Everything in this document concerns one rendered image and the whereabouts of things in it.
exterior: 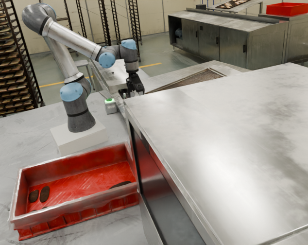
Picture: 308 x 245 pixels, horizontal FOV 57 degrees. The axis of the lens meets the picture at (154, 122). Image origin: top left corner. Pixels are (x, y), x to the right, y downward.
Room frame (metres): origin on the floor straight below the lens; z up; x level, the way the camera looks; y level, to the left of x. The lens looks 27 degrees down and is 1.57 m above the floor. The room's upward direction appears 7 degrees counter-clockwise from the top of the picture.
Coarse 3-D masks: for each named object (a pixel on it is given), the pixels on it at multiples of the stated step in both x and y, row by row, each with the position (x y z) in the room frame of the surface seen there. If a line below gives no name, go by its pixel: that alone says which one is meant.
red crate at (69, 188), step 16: (80, 176) 1.02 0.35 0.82; (96, 176) 1.01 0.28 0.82; (112, 176) 0.99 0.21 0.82; (128, 176) 0.98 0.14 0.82; (64, 192) 0.92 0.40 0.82; (80, 192) 0.91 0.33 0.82; (96, 192) 0.90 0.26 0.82; (32, 208) 0.85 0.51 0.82; (96, 208) 0.77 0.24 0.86; (112, 208) 0.79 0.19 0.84; (48, 224) 0.73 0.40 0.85; (64, 224) 0.74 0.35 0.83
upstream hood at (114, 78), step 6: (96, 66) 2.51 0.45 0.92; (114, 66) 2.43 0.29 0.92; (102, 72) 2.28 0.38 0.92; (108, 72) 2.26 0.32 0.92; (114, 72) 2.24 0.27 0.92; (120, 72) 2.22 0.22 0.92; (102, 78) 2.25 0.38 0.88; (108, 78) 2.10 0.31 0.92; (114, 78) 2.09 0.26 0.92; (120, 78) 2.07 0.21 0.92; (108, 84) 1.96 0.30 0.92; (114, 84) 1.95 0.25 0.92; (120, 84) 1.94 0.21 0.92; (114, 90) 1.92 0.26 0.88
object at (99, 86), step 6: (120, 60) 3.03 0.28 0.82; (90, 66) 2.93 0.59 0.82; (120, 66) 2.80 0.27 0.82; (126, 72) 2.55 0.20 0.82; (138, 72) 2.51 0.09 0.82; (144, 72) 2.49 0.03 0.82; (96, 78) 2.73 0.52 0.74; (144, 78) 2.32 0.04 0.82; (96, 84) 2.86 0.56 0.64; (102, 84) 2.30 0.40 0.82; (96, 90) 3.01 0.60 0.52
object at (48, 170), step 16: (112, 144) 1.10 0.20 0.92; (128, 144) 1.08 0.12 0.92; (48, 160) 1.03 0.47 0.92; (64, 160) 1.03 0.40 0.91; (80, 160) 1.05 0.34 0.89; (96, 160) 1.06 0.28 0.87; (112, 160) 1.08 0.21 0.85; (128, 160) 1.04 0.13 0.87; (16, 176) 0.94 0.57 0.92; (32, 176) 0.99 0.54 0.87; (48, 176) 1.01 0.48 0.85; (64, 176) 1.03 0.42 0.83; (16, 192) 0.83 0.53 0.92; (112, 192) 0.78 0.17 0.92; (128, 192) 0.79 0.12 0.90; (16, 208) 0.75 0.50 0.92; (48, 208) 0.73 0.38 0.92; (64, 208) 0.73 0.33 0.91; (80, 208) 0.74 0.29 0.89; (16, 224) 0.69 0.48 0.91; (32, 224) 0.70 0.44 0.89
